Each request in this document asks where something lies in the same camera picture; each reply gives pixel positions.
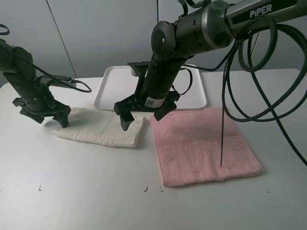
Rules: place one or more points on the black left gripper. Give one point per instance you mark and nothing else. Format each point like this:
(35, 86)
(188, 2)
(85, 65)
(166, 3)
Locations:
(37, 109)

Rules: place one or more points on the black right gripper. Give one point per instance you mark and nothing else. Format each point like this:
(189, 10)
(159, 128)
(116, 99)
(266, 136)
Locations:
(131, 104)

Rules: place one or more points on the cream white towel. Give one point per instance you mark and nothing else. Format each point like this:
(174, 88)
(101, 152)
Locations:
(100, 127)

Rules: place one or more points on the pink towel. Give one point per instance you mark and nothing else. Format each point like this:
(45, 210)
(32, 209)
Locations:
(200, 146)

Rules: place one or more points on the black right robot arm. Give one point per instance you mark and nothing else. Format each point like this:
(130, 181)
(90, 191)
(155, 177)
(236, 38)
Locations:
(213, 25)

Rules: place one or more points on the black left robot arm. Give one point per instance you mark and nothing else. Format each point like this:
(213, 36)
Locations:
(16, 66)

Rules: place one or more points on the white rectangular plastic tray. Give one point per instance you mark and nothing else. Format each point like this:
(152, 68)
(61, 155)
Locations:
(118, 83)

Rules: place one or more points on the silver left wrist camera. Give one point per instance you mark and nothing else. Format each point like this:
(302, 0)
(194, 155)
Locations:
(62, 80)

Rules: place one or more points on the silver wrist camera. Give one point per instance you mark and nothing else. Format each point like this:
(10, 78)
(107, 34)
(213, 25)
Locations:
(138, 69)
(62, 80)

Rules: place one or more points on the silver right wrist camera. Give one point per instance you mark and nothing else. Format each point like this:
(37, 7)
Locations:
(138, 69)

